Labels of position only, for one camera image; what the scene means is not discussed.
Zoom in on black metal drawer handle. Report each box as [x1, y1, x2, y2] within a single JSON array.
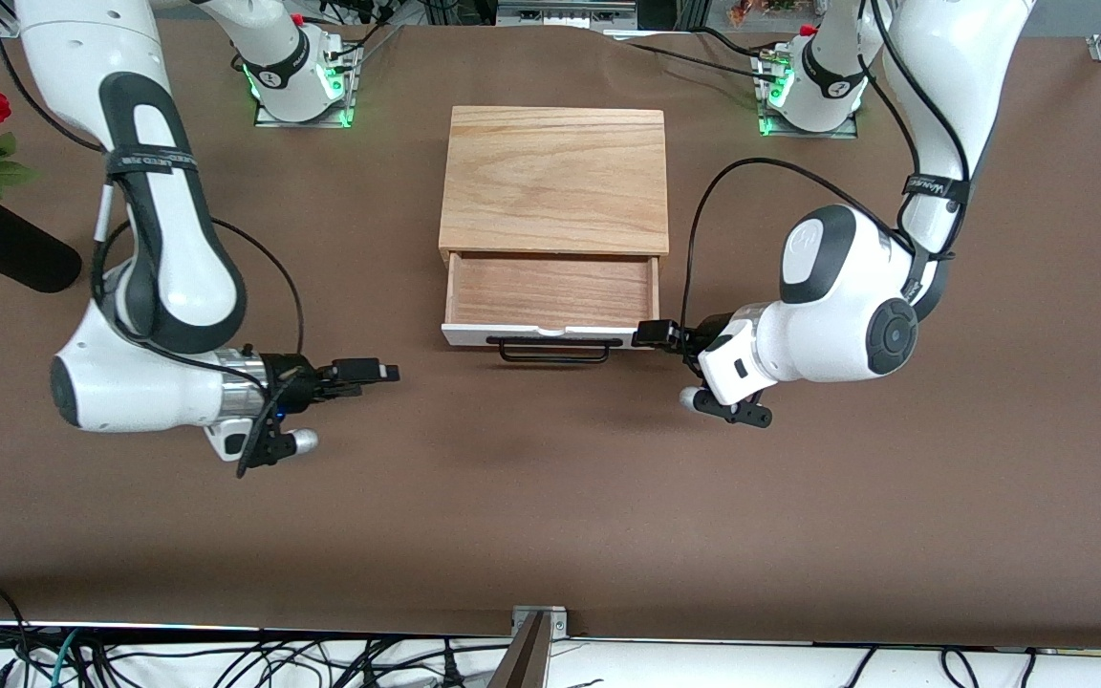
[[486, 334, 624, 365]]

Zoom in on wooden drawer with white front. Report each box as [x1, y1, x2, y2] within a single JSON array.
[[442, 250, 663, 351]]

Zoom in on light wooden drawer cabinet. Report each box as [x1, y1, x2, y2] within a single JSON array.
[[438, 105, 671, 274]]

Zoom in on brown table cover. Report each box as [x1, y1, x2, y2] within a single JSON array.
[[0, 14, 1101, 651]]

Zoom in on dark slanted pole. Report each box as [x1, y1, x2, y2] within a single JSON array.
[[486, 612, 552, 688]]

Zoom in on grey power strip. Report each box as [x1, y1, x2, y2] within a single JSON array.
[[495, 0, 639, 29]]

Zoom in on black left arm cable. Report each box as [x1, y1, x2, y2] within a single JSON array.
[[682, 0, 974, 332]]

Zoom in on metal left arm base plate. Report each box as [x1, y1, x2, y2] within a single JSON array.
[[754, 48, 860, 140]]

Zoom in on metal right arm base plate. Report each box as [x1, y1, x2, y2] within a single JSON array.
[[254, 43, 361, 129]]

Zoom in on long black base cable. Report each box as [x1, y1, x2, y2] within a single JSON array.
[[619, 40, 781, 83]]

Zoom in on black cable tangle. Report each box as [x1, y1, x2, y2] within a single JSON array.
[[0, 635, 513, 688]]

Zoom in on grey metal edge bracket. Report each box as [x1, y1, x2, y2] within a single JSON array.
[[510, 605, 570, 640]]

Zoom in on short black base cable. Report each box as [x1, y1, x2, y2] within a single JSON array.
[[692, 26, 764, 56]]

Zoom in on black right base cables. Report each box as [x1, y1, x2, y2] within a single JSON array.
[[302, 0, 400, 68]]

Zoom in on teal cable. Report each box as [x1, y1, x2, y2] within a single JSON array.
[[46, 629, 81, 688]]

